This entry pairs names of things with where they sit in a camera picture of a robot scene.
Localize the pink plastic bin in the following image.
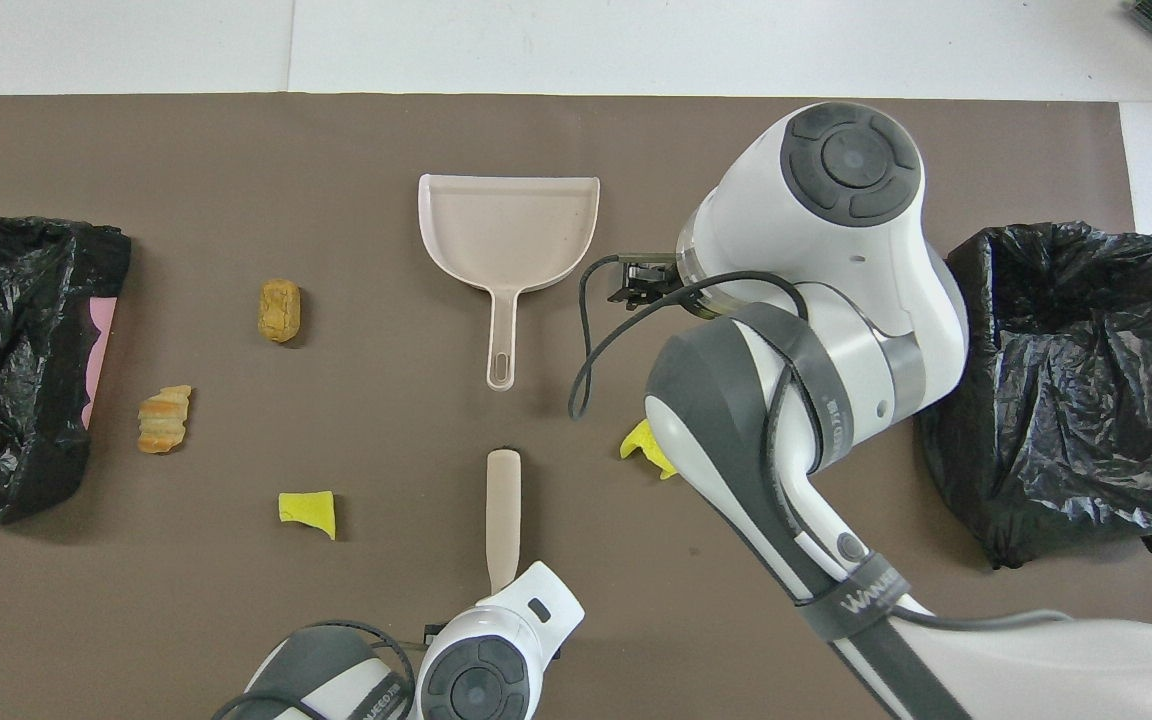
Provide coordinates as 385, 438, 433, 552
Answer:
81, 297, 119, 429

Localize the brown table mat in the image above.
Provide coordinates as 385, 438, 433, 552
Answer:
0, 93, 1152, 720

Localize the brown bread roll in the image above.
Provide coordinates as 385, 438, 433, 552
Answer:
258, 279, 303, 344

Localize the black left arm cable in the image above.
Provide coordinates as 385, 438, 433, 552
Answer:
211, 619, 417, 720

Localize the beige hand brush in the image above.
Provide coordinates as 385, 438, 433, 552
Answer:
485, 445, 523, 593

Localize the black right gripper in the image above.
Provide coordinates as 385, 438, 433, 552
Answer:
607, 256, 683, 307

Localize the beige plastic dustpan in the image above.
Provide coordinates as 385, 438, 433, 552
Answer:
418, 174, 601, 392

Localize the golden mini croissant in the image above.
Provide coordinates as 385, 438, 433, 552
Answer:
137, 385, 193, 455

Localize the yellow sponge piece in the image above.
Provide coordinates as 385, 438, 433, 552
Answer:
620, 420, 679, 481
278, 490, 337, 541

